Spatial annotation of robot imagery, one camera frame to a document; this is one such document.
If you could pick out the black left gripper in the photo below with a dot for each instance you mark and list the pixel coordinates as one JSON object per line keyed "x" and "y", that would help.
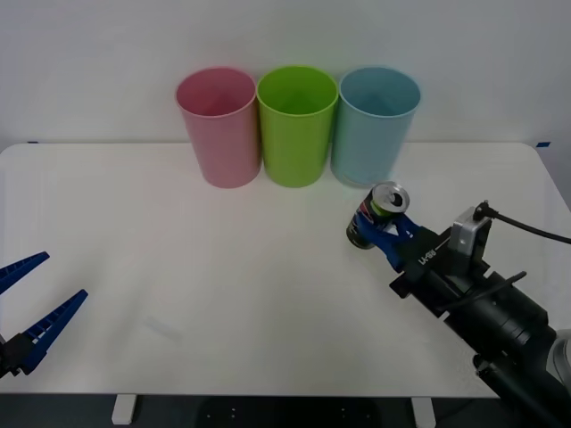
{"x": 2, "y": 356}

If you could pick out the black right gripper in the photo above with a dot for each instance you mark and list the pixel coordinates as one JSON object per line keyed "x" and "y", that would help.
{"x": 424, "y": 267}

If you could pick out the dark drink can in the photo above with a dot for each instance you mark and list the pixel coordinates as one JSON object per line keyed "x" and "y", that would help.
{"x": 392, "y": 198}

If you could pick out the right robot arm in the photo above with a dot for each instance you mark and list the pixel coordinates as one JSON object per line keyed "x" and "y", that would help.
{"x": 513, "y": 321}

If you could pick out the pale blue plastic bin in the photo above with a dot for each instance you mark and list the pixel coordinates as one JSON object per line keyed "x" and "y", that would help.
{"x": 370, "y": 147}

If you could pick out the white table leg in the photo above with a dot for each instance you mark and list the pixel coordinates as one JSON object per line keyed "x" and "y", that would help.
{"x": 122, "y": 408}
{"x": 423, "y": 412}

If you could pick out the yellow-green plastic bin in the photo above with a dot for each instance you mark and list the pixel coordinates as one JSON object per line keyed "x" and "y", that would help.
{"x": 294, "y": 147}

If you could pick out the pink plastic bin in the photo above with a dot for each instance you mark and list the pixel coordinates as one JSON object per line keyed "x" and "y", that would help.
{"x": 223, "y": 147}

